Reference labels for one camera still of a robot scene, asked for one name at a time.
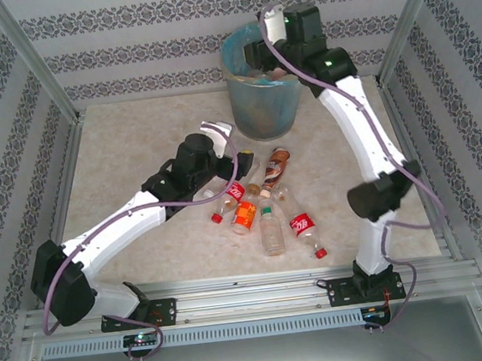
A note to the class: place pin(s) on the small bottle gold cap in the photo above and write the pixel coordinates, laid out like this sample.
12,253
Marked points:
253,186

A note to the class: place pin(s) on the brown label bottle cream cap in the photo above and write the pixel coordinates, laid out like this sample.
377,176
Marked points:
275,168

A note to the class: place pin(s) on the clear bottle red white label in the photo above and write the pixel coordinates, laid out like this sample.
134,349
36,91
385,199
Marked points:
208,194

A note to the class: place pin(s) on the cola bottle peach label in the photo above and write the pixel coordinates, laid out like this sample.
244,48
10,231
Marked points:
277,73

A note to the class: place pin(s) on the large red label cola bottle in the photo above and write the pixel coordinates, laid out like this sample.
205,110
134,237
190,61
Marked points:
302,224

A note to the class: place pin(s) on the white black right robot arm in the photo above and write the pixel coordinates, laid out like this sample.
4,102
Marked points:
369,132

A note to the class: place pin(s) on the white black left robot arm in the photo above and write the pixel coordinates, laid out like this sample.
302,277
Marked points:
112,228

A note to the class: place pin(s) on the grey metal mesh bin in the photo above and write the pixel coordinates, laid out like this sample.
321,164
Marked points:
260,114

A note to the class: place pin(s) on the blue plastic bin liner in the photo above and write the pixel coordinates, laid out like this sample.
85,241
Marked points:
232,56

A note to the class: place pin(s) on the small red label cola bottle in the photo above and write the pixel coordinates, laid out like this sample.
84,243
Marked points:
234,192

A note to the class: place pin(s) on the bottle with orange label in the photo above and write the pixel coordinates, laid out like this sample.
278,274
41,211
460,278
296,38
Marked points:
244,214

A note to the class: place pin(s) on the clear bottle green cap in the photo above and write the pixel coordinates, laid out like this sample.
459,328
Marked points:
271,233

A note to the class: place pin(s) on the small circuit board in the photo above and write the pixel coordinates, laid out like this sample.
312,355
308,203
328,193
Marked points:
141,338
375,313

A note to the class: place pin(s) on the aluminium side rail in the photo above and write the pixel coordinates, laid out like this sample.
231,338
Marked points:
389,100
69,164

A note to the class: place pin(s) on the aluminium frame post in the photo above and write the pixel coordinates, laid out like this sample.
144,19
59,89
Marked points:
32,60
411,20

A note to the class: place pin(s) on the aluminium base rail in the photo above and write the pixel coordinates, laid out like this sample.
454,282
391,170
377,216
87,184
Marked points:
244,296

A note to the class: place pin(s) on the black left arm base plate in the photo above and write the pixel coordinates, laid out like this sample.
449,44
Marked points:
164,311

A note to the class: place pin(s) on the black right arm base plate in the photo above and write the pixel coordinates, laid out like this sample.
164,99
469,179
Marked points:
339,293

